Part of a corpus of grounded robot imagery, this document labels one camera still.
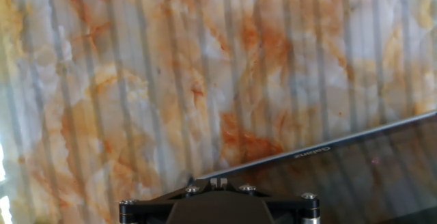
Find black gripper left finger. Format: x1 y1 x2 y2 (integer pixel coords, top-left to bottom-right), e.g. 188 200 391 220
119 178 220 224

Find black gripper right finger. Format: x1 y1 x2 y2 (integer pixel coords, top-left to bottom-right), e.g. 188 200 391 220
218 178 321 224

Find black glass microwave door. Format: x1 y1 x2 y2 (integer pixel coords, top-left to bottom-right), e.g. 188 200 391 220
196 110 437 224

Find marble pattern table mat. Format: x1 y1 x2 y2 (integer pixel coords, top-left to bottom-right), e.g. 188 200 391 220
0 0 437 224

